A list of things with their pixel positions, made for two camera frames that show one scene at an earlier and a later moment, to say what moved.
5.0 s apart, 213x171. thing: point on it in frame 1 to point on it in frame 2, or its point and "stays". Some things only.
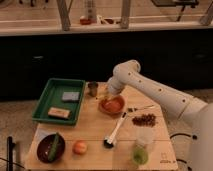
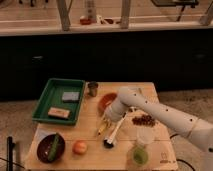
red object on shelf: (85, 21) stays
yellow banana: (101, 96) to (102, 127)
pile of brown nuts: (145, 120) stays
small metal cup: (93, 88) stays
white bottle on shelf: (92, 10) stays
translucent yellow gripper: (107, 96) to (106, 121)
